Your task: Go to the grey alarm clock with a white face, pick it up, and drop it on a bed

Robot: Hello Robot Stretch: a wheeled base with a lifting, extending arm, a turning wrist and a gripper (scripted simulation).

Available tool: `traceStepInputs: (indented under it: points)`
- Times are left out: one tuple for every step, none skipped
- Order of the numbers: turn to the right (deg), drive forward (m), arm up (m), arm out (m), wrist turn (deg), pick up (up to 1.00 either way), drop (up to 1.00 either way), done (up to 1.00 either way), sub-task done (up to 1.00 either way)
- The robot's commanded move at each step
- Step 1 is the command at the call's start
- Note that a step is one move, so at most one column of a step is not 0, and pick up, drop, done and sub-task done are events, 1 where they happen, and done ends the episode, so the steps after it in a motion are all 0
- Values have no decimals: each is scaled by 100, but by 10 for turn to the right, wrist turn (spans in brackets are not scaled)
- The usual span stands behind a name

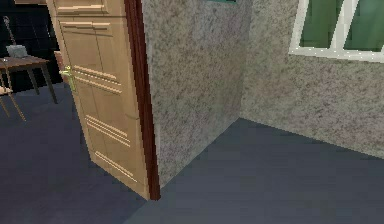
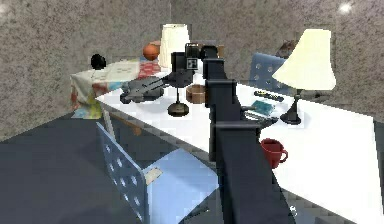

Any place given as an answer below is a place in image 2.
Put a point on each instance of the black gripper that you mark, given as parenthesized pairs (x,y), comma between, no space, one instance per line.
(180,77)

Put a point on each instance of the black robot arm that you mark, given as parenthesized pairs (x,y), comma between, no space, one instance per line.
(246,173)

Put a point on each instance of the orange basketball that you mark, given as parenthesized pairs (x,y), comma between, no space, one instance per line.
(151,52)

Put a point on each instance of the white shade table lamp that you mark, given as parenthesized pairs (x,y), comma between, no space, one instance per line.
(173,46)

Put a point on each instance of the brown round bowl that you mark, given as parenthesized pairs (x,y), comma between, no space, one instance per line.
(196,95)

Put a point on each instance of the black round object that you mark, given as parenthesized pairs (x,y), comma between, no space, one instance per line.
(98,62)

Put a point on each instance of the brown box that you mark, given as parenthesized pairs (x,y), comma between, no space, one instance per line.
(220,51)

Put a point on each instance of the beige flat item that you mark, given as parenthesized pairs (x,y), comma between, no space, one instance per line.
(153,176)

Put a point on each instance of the blue perforated chair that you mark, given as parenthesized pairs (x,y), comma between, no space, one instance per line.
(173,186)
(263,71)

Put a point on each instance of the teal book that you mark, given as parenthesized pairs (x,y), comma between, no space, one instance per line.
(263,107)

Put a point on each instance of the black flat object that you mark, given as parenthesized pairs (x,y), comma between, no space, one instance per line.
(263,120)

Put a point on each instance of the black remote control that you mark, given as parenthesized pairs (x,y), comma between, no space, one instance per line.
(268,96)

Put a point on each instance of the red mug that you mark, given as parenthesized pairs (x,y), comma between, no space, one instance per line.
(271,153)

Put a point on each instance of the brown object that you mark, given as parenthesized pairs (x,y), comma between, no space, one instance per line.
(286,49)

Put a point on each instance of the cream shade table lamp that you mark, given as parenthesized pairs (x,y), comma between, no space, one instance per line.
(310,63)

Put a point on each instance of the white table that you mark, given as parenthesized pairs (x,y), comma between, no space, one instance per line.
(333,150)

